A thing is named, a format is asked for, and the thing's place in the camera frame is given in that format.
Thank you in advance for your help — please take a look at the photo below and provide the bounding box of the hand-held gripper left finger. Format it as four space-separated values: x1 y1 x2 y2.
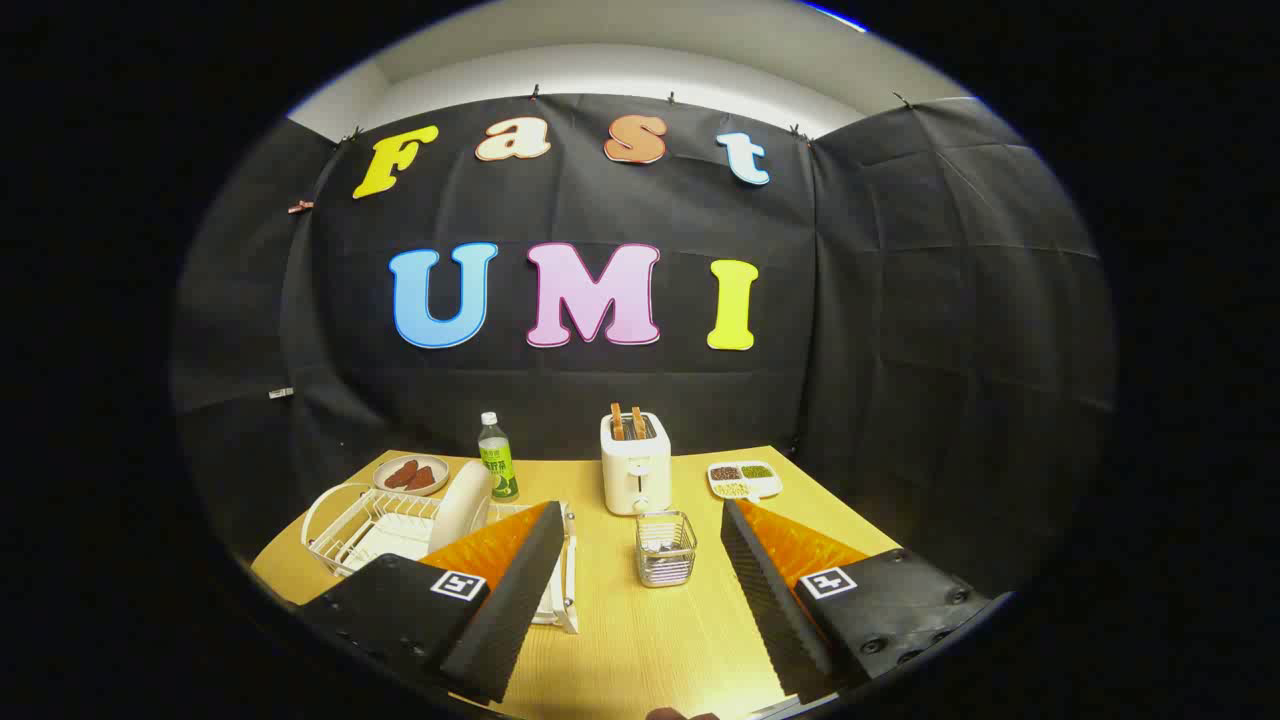
296 500 567 705

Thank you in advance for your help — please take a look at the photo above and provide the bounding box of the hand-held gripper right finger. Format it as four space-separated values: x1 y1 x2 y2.
720 498 993 705

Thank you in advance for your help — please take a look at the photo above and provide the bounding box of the white plate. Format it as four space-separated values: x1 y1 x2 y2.
428 459 493 554

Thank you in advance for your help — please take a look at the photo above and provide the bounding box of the metal wire basket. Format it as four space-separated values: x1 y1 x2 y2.
635 510 698 589

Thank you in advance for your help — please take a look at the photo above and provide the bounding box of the white wire dish rack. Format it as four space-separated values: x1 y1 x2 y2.
301 482 579 635

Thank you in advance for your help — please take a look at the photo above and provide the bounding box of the white divided bean dish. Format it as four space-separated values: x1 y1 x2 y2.
707 460 783 502

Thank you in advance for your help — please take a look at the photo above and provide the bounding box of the small beige plate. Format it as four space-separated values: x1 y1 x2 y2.
372 454 450 497

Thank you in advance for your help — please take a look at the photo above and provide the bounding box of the green label drink bottle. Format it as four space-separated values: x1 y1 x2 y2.
477 411 520 502

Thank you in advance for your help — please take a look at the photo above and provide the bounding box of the white toaster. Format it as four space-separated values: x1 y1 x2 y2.
600 411 673 517

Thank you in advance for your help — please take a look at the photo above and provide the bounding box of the black backdrop cloth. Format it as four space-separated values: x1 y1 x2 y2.
170 93 1116 601

